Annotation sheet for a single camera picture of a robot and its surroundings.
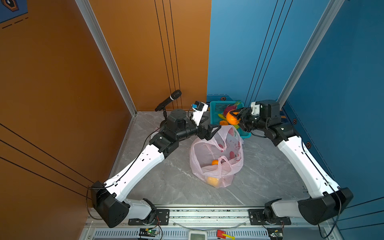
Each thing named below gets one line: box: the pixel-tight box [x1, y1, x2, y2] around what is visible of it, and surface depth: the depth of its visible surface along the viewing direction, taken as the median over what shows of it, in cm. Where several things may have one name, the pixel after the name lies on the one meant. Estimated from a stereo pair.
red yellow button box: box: [216, 229, 236, 240], surface depth 69 cm
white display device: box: [188, 230, 208, 240], surface depth 68 cm
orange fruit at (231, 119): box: [226, 109, 241, 125], surface depth 70 cm
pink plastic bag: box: [189, 125, 244, 189], surface depth 81 cm
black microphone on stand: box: [155, 89, 182, 121], surface depth 91 cm
